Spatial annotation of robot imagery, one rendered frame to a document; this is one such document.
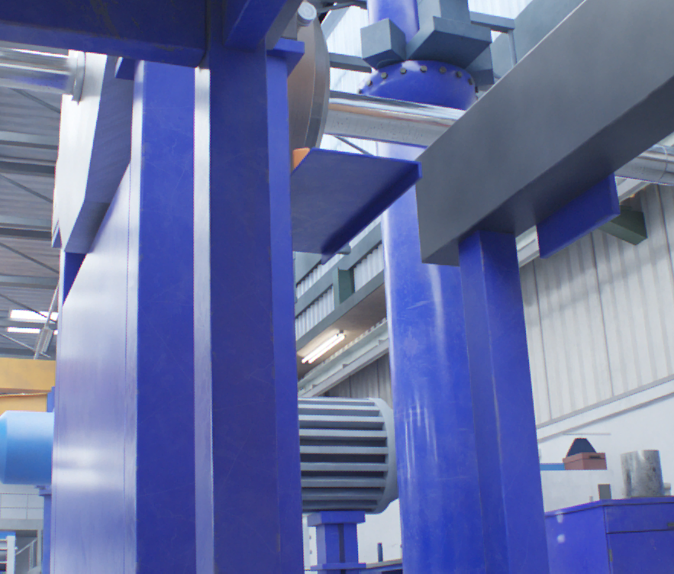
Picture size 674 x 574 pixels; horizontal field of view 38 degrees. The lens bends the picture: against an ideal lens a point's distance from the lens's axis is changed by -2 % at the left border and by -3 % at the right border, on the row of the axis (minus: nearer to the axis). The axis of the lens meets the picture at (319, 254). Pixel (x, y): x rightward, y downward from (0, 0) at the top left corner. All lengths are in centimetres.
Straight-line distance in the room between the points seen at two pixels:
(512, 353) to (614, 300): 815
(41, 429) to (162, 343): 396
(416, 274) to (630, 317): 582
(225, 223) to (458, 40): 282
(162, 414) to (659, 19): 59
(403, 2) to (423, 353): 133
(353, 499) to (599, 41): 444
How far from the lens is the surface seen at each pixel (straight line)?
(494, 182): 111
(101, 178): 133
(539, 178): 104
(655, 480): 498
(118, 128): 131
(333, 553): 532
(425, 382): 325
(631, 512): 478
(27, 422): 499
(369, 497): 530
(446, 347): 327
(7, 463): 496
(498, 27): 1090
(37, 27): 84
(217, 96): 83
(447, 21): 353
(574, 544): 491
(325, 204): 122
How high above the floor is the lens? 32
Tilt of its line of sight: 20 degrees up
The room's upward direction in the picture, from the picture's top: 3 degrees counter-clockwise
